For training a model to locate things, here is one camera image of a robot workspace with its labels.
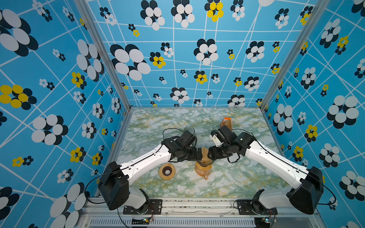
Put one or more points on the clear grey glass dripper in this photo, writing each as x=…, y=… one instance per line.
x=204, y=164

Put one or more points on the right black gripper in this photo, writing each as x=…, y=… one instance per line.
x=213, y=154

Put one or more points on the wooden ring holder left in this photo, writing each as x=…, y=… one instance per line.
x=167, y=171

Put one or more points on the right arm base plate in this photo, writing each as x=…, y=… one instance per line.
x=246, y=207

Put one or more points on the aluminium front rail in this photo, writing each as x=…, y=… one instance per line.
x=195, y=213

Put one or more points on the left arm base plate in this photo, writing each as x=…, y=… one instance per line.
x=151, y=207

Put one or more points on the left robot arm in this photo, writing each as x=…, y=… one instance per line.
x=115, y=182

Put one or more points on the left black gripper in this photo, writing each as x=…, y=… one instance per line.
x=195, y=156

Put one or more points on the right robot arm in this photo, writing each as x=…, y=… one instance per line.
x=305, y=186

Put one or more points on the grey glass pitcher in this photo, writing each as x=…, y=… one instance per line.
x=190, y=129

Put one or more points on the orange coffee filter box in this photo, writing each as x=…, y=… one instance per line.
x=227, y=122

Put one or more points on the right green circuit board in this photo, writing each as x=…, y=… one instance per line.
x=262, y=222

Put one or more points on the left green circuit board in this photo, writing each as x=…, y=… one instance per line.
x=141, y=221

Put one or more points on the green circuit board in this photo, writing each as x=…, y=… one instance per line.
x=262, y=222
x=141, y=221

